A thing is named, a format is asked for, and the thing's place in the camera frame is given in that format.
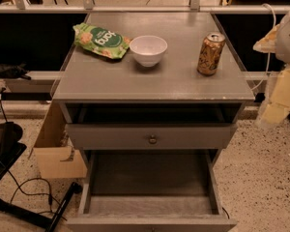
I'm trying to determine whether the grey open middle drawer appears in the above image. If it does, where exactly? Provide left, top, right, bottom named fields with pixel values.
left=68, top=151, right=237, bottom=232

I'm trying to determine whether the black stand base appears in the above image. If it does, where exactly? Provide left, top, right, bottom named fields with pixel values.
left=0, top=122, right=82, bottom=232

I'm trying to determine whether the cardboard box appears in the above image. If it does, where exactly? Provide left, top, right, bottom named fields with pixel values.
left=33, top=102, right=87, bottom=179

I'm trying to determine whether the orange soda can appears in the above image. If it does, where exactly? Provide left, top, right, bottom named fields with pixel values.
left=197, top=32, right=225, bottom=75

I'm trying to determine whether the green snack bag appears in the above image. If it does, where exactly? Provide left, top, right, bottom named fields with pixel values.
left=73, top=23, right=131, bottom=59

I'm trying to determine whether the grey top drawer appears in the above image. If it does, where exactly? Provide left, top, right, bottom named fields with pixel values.
left=66, top=104, right=239, bottom=151

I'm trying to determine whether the metal rail frame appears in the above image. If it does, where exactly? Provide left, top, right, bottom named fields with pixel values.
left=0, top=0, right=290, bottom=95

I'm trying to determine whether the black floor cable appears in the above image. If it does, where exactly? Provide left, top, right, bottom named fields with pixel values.
left=0, top=152, right=69, bottom=222

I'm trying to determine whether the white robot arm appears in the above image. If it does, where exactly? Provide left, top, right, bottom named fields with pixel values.
left=253, top=11, right=290, bottom=129

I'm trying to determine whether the white bowl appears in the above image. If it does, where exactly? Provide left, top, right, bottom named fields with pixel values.
left=130, top=36, right=168, bottom=67

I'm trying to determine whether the black cloth on rail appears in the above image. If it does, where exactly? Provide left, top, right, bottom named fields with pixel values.
left=0, top=63, right=31, bottom=80

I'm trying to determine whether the white cable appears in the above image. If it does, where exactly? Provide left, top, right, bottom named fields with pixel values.
left=250, top=3, right=278, bottom=92

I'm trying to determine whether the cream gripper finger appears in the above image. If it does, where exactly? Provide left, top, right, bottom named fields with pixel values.
left=256, top=66, right=290, bottom=129
left=253, top=25, right=279, bottom=53

